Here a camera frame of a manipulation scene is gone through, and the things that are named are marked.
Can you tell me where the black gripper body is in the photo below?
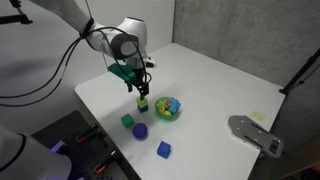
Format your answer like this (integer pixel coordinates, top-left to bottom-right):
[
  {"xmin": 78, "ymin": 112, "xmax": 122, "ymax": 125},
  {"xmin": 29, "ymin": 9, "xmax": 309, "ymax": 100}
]
[{"xmin": 124, "ymin": 67, "xmax": 150, "ymax": 89}]

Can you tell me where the light green block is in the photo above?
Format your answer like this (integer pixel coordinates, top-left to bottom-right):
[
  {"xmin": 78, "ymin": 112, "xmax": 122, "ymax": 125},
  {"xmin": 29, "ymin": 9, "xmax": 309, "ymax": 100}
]
[{"xmin": 135, "ymin": 96, "xmax": 150, "ymax": 109}]

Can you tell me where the navy block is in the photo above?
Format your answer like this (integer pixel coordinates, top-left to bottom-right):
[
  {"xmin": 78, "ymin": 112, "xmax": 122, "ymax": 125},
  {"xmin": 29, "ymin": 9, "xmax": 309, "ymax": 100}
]
[{"xmin": 137, "ymin": 104, "xmax": 150, "ymax": 114}]

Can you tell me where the green bowl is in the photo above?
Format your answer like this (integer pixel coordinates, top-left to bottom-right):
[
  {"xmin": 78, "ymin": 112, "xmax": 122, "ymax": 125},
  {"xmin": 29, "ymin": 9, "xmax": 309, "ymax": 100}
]
[{"xmin": 154, "ymin": 96, "xmax": 182, "ymax": 121}]

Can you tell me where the blue block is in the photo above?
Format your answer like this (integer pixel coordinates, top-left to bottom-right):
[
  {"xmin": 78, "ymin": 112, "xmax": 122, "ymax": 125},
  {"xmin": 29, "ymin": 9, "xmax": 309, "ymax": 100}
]
[{"xmin": 156, "ymin": 140, "xmax": 172, "ymax": 159}]

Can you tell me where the yellow toy piece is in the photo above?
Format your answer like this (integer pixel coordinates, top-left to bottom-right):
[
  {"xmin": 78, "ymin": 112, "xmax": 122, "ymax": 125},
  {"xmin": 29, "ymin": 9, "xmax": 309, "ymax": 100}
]
[{"xmin": 155, "ymin": 98, "xmax": 170, "ymax": 116}]

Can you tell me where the light blue toy piece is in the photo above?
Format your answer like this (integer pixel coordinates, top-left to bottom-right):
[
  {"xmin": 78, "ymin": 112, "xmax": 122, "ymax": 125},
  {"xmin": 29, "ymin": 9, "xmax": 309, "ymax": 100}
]
[{"xmin": 167, "ymin": 97, "xmax": 182, "ymax": 115}]

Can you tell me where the purple spiky ball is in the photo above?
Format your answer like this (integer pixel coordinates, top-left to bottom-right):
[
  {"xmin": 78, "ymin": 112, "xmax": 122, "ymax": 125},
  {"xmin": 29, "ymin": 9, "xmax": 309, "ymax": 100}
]
[{"xmin": 132, "ymin": 122, "xmax": 149, "ymax": 141}]

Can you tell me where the black orange toggle clamp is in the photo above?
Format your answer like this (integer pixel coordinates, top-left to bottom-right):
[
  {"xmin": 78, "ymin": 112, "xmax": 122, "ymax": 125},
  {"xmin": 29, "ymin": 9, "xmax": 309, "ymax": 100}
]
[
  {"xmin": 93, "ymin": 150, "xmax": 120, "ymax": 175},
  {"xmin": 74, "ymin": 123, "xmax": 101, "ymax": 144}
]

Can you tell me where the black perforated base board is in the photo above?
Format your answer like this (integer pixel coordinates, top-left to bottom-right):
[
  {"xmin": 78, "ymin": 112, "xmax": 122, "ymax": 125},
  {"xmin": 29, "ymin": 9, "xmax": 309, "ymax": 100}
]
[{"xmin": 31, "ymin": 110, "xmax": 141, "ymax": 180}]

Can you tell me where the purple glowing light bar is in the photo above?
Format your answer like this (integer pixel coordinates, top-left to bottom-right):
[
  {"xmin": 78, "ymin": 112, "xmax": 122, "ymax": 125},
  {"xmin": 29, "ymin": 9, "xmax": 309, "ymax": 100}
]
[{"xmin": 49, "ymin": 140, "xmax": 67, "ymax": 154}]

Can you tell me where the pale yellow sticky note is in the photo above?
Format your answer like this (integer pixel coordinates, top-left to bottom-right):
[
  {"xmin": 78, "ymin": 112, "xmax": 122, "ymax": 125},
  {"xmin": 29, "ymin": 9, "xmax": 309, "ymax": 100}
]
[{"xmin": 250, "ymin": 110, "xmax": 267, "ymax": 122}]

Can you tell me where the black tripod stand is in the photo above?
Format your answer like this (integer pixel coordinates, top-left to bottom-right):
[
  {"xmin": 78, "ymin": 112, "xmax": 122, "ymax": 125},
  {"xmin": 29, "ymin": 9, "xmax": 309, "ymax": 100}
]
[{"xmin": 278, "ymin": 47, "xmax": 320, "ymax": 96}]

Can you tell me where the teal wrist camera housing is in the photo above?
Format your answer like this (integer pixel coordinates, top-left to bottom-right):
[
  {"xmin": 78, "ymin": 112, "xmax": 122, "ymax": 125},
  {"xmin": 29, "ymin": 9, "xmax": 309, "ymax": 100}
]
[{"xmin": 107, "ymin": 62, "xmax": 137, "ymax": 85}]

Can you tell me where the grey metal bracket plate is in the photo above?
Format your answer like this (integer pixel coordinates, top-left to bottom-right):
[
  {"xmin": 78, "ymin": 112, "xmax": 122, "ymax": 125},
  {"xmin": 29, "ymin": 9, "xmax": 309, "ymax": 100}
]
[{"xmin": 227, "ymin": 114, "xmax": 284, "ymax": 158}]

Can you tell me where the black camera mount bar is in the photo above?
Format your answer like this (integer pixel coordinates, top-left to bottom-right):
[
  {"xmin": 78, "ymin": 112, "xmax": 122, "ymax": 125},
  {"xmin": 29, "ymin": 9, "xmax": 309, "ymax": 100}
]
[{"xmin": 0, "ymin": 0, "xmax": 34, "ymax": 26}]

